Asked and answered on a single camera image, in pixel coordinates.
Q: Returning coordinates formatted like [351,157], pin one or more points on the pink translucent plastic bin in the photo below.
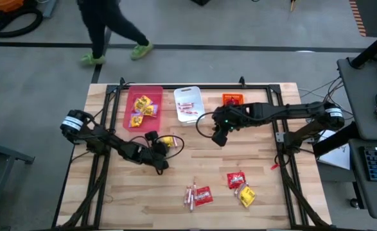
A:
[149,125]

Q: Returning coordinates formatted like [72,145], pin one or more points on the grey keyboard shelf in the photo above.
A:
[368,199]

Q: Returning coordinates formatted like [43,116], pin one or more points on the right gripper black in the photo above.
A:
[230,117]

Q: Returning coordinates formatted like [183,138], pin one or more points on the black diagonal pole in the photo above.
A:
[371,48]

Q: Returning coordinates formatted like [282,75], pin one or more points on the green shoe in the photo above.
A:
[141,50]
[92,59]

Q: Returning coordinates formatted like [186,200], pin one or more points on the black stand base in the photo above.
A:
[201,2]

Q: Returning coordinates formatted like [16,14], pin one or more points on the orange plastic basket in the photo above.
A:
[226,96]

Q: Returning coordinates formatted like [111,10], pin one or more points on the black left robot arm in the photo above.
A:
[111,144]

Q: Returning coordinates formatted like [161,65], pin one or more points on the small red clip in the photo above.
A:
[274,166]

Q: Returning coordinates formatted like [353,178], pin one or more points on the grey desk top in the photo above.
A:
[358,96]

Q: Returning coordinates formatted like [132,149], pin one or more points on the black desk support beam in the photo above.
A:
[336,139]

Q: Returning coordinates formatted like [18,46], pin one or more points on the white plastic bin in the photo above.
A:
[189,94]

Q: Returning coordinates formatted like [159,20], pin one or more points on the wooden stick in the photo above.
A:
[292,4]

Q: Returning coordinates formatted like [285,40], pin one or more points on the silver mounting bracket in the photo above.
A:
[279,137]

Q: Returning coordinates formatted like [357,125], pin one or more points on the orange shop vacuum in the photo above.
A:
[2,4]

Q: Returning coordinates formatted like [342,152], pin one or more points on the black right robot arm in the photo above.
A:
[287,109]

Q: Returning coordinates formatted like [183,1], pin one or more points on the person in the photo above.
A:
[101,19]

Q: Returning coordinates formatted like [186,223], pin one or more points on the black caster wheel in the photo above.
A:
[355,203]

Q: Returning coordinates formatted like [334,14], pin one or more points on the black metal table frame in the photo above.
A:
[214,87]

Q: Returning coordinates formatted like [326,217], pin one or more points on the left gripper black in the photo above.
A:
[153,154]

